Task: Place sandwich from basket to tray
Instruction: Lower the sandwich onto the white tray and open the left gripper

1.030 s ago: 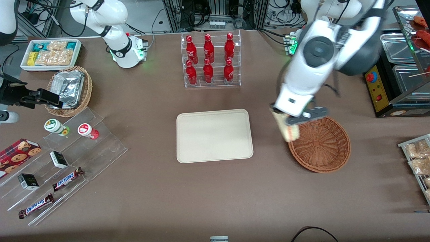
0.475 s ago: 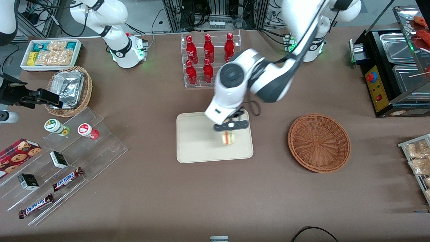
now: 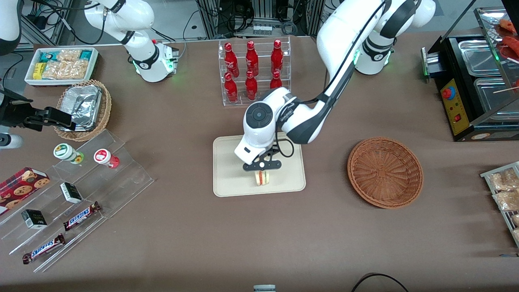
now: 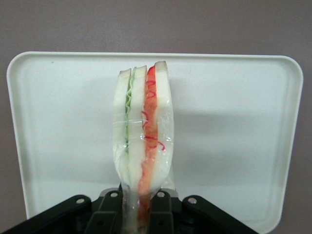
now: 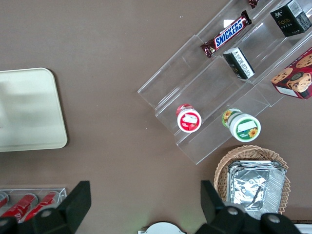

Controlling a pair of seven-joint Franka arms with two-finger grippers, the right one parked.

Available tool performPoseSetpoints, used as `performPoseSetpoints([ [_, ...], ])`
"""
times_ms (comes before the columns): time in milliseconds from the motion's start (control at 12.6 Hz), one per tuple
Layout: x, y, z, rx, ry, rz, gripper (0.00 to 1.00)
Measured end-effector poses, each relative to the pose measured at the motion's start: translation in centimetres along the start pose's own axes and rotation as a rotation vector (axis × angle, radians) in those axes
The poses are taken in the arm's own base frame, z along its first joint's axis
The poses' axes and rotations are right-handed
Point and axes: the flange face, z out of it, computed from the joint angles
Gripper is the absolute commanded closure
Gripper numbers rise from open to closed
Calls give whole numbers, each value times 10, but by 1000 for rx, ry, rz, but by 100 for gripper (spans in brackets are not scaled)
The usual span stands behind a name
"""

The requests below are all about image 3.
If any clear acrylic bottle rack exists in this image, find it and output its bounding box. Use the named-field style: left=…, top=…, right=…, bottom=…
left=218, top=36, right=292, bottom=107

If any aluminium frame with electronics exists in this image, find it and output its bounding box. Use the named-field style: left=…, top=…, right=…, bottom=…
left=196, top=0, right=326, bottom=39

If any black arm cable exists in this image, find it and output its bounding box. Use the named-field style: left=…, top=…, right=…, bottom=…
left=274, top=0, right=388, bottom=159

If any steel food pan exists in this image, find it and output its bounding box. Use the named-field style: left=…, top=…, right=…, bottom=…
left=474, top=77, right=519, bottom=113
left=457, top=39, right=502, bottom=77

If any brown wicker basket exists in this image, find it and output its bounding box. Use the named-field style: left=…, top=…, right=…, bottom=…
left=347, top=137, right=424, bottom=209

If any beige plastic tray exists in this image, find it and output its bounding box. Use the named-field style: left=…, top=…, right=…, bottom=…
left=213, top=131, right=306, bottom=198

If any black hot food display case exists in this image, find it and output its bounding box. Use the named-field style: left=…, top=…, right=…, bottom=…
left=422, top=6, right=519, bottom=142

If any small black box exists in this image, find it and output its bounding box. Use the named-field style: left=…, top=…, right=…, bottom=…
left=60, top=182, right=83, bottom=204
left=21, top=209, right=48, bottom=230

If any white rectangular snack bin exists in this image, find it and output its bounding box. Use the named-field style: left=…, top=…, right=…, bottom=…
left=24, top=47, right=99, bottom=87

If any large clear cookie bag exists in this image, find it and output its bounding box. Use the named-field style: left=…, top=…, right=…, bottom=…
left=42, top=60, right=88, bottom=80

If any orange fried food piece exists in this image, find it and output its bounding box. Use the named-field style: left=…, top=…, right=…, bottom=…
left=499, top=18, right=519, bottom=34
left=502, top=36, right=519, bottom=62

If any light tan wicker basket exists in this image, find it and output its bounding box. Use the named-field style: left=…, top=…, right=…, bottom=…
left=54, top=79, right=112, bottom=142

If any black floor cable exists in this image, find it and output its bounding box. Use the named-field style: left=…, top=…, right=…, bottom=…
left=351, top=273, right=410, bottom=292

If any small clear cookie bag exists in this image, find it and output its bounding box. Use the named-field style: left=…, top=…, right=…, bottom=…
left=57, top=49, right=82, bottom=62

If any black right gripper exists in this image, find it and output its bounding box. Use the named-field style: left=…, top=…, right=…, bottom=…
left=0, top=91, right=76, bottom=132

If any grey wire tray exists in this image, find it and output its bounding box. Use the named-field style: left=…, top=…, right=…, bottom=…
left=480, top=161, right=519, bottom=248

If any green yogurt cup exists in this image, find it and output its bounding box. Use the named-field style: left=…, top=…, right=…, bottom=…
left=53, top=143, right=85, bottom=165

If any brown Snickers bar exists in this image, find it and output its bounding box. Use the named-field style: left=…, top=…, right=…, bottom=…
left=63, top=202, right=101, bottom=232
left=22, top=233, right=66, bottom=265

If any red cookie box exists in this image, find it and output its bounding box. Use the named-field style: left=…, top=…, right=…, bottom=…
left=0, top=167, right=51, bottom=216

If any silver foil container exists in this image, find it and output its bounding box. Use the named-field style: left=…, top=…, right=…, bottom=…
left=59, top=85, right=102, bottom=131

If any clear acrylic stepped display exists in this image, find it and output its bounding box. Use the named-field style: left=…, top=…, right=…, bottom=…
left=0, top=129, right=155, bottom=273

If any red yogurt cup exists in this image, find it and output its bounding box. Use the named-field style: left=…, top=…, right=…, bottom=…
left=94, top=149, right=120, bottom=169

